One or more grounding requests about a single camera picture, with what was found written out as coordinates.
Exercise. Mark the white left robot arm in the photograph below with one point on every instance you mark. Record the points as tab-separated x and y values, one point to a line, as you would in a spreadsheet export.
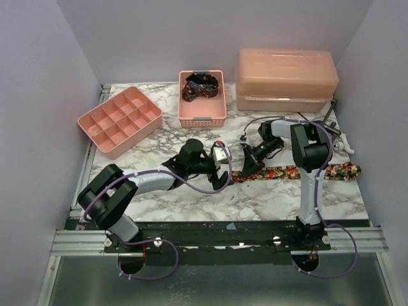
106	198

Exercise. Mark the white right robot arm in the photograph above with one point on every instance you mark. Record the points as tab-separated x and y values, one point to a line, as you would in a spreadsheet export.
311	150

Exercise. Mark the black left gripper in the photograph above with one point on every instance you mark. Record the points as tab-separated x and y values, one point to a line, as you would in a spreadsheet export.
218	183

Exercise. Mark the large pink storage box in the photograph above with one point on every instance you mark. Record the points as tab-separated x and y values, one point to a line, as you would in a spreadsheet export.
278	80

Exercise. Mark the white plastic fixture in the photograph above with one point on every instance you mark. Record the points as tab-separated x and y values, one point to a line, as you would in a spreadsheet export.
341	144

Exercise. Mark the orange black tool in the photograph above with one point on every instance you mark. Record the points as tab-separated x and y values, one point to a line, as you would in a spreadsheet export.
330	127

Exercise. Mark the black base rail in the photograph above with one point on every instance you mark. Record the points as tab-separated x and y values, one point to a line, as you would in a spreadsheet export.
217	243

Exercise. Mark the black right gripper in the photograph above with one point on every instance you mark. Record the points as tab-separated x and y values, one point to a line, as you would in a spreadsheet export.
254	156

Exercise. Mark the pink divided organizer tray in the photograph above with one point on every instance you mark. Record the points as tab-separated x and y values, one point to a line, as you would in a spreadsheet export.
121	122

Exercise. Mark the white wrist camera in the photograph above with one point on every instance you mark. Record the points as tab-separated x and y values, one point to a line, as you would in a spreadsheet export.
221	154
243	138

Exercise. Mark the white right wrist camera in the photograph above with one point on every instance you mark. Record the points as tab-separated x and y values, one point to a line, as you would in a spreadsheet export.
243	138

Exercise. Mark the pink plastic basket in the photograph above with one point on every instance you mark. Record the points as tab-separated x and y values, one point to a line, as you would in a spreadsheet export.
202	112

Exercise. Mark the colourful faces patterned tie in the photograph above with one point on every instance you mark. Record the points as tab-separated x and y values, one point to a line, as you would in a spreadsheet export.
339	172

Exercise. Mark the dark floral tie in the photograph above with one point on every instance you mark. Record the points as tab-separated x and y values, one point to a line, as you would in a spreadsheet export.
200	85

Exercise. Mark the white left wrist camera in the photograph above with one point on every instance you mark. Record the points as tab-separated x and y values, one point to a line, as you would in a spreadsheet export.
221	154

